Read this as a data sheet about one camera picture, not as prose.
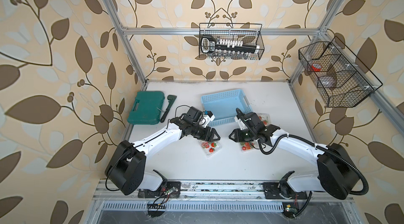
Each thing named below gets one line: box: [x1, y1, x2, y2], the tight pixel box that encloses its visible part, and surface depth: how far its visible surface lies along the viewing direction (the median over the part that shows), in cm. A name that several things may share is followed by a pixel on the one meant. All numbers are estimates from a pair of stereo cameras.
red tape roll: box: [311, 63, 322, 73], surface depth 84 cm
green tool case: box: [127, 90, 166, 125], surface depth 101 cm
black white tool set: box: [200, 34, 261, 59], surface depth 86 cm
